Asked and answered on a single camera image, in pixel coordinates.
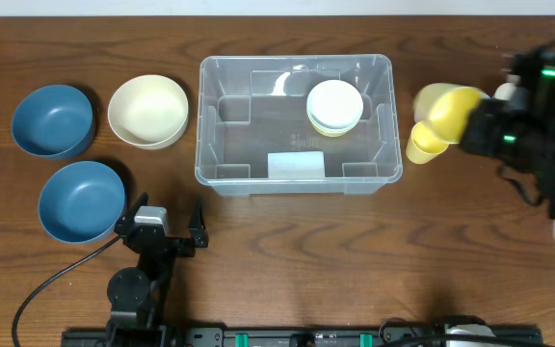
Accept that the yellow small bowl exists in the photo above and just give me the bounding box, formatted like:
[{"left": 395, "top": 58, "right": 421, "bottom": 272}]
[{"left": 309, "top": 119, "right": 357, "bottom": 137}]

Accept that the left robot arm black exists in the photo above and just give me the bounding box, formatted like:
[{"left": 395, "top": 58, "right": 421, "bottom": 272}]
[{"left": 106, "top": 193, "right": 209, "bottom": 347}]

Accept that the upper blue bowl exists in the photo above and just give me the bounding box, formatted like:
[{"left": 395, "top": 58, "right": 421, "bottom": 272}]
[{"left": 12, "top": 85, "right": 95, "bottom": 160}]

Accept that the cream bowl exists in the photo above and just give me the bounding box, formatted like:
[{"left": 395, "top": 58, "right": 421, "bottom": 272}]
[{"left": 107, "top": 74, "right": 189, "bottom": 150}]

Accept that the blue bowl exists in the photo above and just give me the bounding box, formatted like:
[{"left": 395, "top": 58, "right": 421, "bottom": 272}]
[
  {"left": 38, "top": 161, "right": 127, "bottom": 244},
  {"left": 12, "top": 85, "right": 95, "bottom": 160}
]

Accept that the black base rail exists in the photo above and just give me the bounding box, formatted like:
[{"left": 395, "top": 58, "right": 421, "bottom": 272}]
[{"left": 61, "top": 316, "right": 544, "bottom": 347}]

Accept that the left black cable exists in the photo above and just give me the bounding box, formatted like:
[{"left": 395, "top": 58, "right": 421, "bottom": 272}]
[{"left": 11, "top": 234, "right": 123, "bottom": 347}]

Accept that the clear plastic storage container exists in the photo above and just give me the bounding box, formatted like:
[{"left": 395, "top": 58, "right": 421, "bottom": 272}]
[{"left": 195, "top": 54, "right": 403, "bottom": 196}]

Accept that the lower blue bowl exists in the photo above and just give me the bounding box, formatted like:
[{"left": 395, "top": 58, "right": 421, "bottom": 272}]
[{"left": 38, "top": 161, "right": 127, "bottom": 244}]

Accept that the white small bowl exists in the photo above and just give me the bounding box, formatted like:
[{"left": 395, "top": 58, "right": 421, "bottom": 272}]
[{"left": 306, "top": 80, "right": 364, "bottom": 129}]

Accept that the cream white cup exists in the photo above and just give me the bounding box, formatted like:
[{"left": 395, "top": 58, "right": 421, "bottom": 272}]
[{"left": 493, "top": 82, "right": 517, "bottom": 101}]

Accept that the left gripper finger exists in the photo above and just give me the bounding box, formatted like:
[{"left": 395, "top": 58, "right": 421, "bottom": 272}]
[
  {"left": 188, "top": 199, "right": 209, "bottom": 248},
  {"left": 115, "top": 192, "right": 148, "bottom": 235}
]

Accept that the yellow cup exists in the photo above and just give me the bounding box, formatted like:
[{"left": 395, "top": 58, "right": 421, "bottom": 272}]
[
  {"left": 413, "top": 83, "right": 489, "bottom": 144},
  {"left": 406, "top": 121, "right": 449, "bottom": 164}
]

